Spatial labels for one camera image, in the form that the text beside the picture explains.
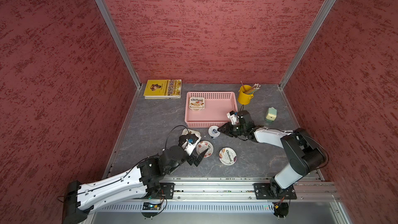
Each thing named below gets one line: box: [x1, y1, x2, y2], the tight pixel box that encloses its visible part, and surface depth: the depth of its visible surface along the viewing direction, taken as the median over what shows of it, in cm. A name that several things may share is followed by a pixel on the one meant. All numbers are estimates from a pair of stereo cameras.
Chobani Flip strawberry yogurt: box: [188, 96, 206, 111], surface depth 105 cm
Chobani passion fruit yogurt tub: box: [218, 146, 238, 166], surface depth 82 cm
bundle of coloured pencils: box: [244, 82, 262, 95], surface depth 100 cm
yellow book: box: [143, 78, 183, 100], surface depth 116 cm
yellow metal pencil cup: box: [237, 85, 254, 106], surface depth 106 cm
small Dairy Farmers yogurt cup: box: [207, 125, 221, 140], surface depth 91 cm
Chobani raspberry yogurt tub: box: [195, 140, 215, 159], surface depth 86 cm
